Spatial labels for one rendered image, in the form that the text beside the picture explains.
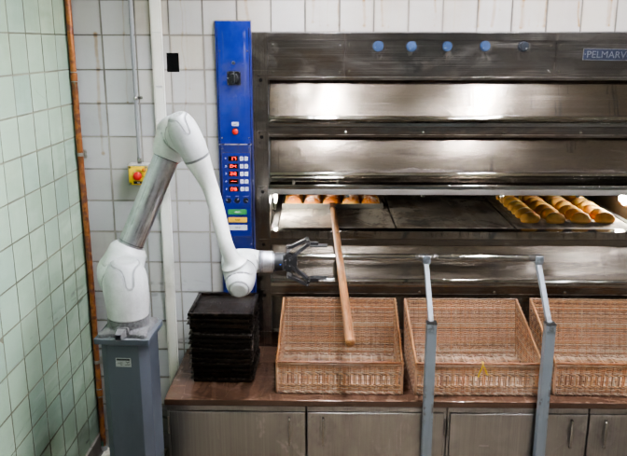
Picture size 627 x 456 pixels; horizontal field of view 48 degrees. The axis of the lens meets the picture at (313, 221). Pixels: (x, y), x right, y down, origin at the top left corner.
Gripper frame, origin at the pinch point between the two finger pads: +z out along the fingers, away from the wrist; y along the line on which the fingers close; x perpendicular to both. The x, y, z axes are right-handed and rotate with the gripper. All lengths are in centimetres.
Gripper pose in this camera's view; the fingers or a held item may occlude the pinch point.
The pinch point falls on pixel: (324, 261)
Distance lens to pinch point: 287.3
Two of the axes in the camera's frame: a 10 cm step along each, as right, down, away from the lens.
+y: 0.0, 9.7, 2.4
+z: 10.0, 0.0, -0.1
